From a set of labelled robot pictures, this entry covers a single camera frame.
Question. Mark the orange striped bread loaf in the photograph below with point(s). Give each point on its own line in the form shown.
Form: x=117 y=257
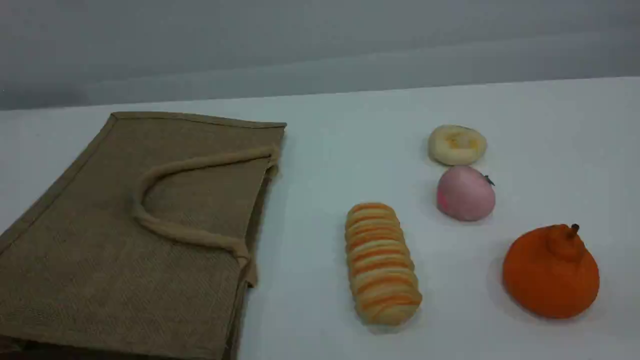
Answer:
x=382 y=265

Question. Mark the pink peach toy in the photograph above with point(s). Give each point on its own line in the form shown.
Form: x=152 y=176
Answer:
x=465 y=195

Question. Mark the pale yellow egg yolk pastry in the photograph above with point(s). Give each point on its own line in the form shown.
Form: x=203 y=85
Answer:
x=457 y=146

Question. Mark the brown jute tote bag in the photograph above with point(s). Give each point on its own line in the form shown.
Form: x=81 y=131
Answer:
x=125 y=260

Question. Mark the orange tangerine toy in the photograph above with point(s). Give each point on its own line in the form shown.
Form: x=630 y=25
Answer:
x=550 y=275

